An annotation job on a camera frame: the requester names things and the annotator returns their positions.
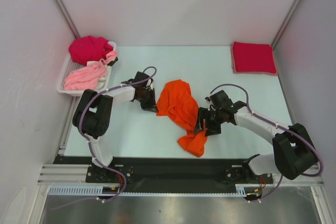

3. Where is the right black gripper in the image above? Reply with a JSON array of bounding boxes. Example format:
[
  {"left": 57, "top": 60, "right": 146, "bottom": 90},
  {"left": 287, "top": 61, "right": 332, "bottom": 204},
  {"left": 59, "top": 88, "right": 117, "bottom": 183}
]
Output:
[{"left": 193, "top": 106, "right": 224, "bottom": 136}]

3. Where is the orange t shirt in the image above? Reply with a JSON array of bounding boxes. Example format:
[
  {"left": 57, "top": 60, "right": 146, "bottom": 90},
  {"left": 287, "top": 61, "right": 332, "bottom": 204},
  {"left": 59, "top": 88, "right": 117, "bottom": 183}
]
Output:
[{"left": 156, "top": 79, "right": 207, "bottom": 157}]

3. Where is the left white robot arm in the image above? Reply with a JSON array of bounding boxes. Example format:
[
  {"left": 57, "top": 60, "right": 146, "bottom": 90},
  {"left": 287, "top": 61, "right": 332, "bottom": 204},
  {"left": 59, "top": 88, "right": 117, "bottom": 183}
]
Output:
[{"left": 72, "top": 71, "right": 158, "bottom": 182}]

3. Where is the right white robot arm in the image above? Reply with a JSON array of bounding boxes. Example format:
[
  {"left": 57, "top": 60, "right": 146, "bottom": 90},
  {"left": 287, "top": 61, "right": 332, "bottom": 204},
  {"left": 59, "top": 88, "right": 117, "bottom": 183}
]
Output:
[{"left": 194, "top": 90, "right": 318, "bottom": 183}]

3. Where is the crumpled pink t shirt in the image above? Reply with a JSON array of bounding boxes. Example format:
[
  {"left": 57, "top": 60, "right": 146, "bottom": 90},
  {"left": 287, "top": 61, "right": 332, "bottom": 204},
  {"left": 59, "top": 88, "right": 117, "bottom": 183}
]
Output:
[{"left": 64, "top": 51, "right": 118, "bottom": 90}]

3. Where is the crumpled magenta t shirt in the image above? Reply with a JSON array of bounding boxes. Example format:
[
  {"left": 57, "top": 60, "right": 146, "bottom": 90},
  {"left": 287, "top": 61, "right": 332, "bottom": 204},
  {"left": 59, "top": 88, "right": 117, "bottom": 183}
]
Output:
[{"left": 68, "top": 36, "right": 114, "bottom": 65}]

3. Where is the white plastic basket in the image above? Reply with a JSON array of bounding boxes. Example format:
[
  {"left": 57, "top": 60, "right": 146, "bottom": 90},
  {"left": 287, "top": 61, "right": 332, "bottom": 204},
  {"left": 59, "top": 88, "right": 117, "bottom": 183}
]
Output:
[{"left": 56, "top": 53, "right": 112, "bottom": 97}]

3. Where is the folded red t shirt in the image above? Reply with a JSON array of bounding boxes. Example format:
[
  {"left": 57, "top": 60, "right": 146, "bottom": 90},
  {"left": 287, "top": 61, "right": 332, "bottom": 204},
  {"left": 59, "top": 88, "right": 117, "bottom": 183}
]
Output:
[{"left": 232, "top": 41, "right": 277, "bottom": 74}]

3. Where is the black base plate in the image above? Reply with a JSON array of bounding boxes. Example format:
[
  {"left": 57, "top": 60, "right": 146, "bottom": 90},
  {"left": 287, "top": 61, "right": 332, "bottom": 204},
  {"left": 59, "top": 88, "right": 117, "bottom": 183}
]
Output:
[{"left": 54, "top": 156, "right": 274, "bottom": 194}]

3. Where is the aluminium frame rail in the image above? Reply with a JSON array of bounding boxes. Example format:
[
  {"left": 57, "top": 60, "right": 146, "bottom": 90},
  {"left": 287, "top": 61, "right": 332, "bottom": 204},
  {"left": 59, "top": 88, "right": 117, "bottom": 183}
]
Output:
[{"left": 37, "top": 164, "right": 324, "bottom": 187}]

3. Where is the white slotted cable duct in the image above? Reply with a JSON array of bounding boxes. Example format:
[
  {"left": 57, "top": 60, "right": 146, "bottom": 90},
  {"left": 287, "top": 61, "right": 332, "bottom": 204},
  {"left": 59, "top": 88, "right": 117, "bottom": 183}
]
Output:
[{"left": 48, "top": 185, "right": 261, "bottom": 197}]

